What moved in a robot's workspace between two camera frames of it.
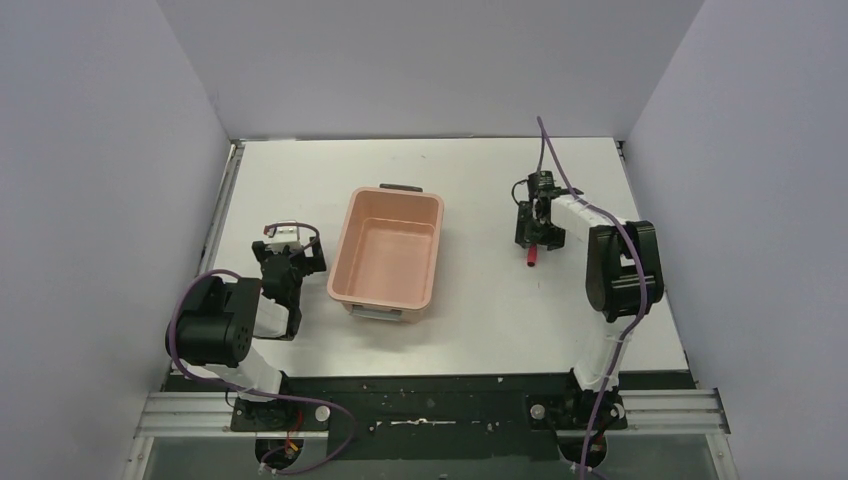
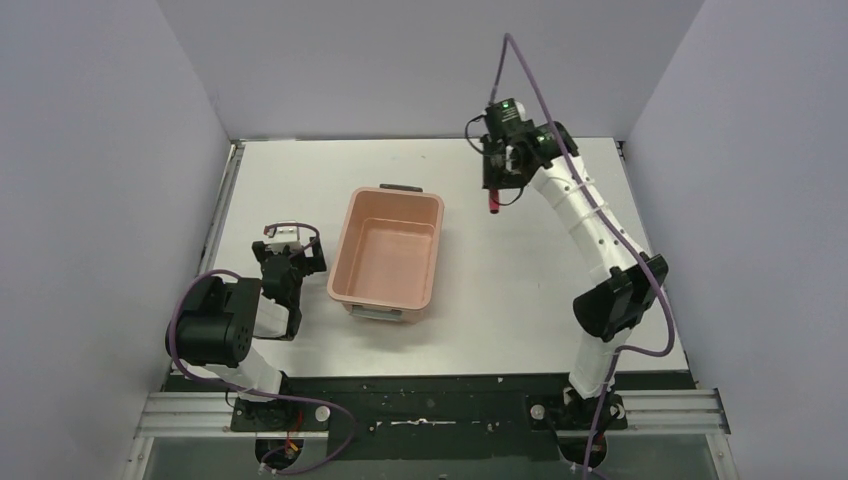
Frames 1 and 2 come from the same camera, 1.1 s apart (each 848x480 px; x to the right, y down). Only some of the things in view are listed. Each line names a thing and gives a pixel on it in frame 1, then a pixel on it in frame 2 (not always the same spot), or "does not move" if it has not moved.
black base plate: x=437 y=416 does not move
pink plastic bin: x=385 y=258 does not move
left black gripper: x=289 y=263 does not move
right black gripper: x=552 y=239 → x=489 y=180
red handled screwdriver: x=532 y=255 → x=494 y=201
